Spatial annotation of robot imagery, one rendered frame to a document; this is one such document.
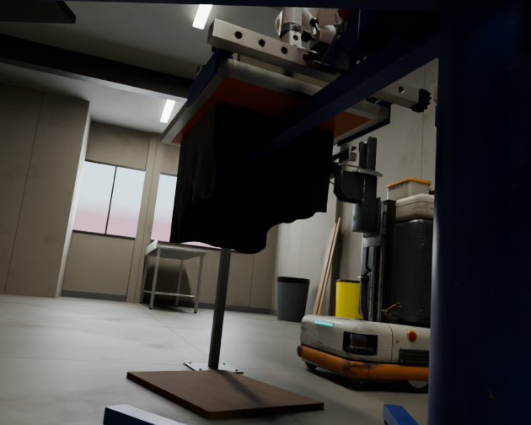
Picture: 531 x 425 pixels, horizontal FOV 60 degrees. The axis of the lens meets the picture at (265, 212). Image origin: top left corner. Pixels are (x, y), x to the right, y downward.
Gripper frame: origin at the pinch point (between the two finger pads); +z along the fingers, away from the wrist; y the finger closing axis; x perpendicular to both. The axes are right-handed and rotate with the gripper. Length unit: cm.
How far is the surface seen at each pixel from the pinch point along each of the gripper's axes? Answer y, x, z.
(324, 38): -33.8, 4.9, 4.0
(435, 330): -82, 10, 77
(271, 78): -19.7, 13.5, 12.6
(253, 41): -27.7, 23.3, 8.0
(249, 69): -19.7, 20.8, 11.8
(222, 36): -27.8, 31.7, 9.4
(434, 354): -82, 10, 80
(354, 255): 444, -341, 4
